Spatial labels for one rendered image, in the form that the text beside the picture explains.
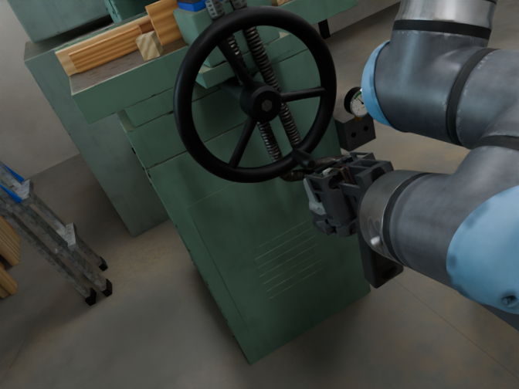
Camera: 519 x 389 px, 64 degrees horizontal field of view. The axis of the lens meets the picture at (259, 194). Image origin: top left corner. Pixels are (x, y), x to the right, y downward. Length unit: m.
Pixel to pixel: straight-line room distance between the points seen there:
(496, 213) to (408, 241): 0.08
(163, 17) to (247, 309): 0.74
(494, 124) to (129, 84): 0.62
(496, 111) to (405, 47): 0.11
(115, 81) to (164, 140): 0.15
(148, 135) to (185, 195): 0.16
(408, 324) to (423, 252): 0.98
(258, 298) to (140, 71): 0.66
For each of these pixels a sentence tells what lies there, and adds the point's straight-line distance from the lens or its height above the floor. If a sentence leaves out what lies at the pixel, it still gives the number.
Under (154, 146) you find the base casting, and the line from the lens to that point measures 0.85.
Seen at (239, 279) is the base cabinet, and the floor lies 0.33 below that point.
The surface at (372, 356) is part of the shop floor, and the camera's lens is 1.26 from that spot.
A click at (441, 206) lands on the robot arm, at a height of 0.85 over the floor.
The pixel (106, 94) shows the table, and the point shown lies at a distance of 0.81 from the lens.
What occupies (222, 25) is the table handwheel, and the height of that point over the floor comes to 0.95.
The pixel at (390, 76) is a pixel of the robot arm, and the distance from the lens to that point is 0.44.
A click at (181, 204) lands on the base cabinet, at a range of 0.92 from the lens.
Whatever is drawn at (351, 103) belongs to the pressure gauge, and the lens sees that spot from 0.94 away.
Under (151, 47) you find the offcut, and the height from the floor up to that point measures 0.92.
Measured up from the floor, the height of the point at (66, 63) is 0.92.
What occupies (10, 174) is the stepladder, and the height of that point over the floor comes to 0.56.
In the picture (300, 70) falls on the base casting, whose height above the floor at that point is 0.76.
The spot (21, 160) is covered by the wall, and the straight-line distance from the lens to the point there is 3.40.
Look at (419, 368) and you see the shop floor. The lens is 1.24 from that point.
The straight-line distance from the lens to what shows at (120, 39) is 0.96.
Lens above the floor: 1.06
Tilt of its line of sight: 33 degrees down
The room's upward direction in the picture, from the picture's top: 20 degrees counter-clockwise
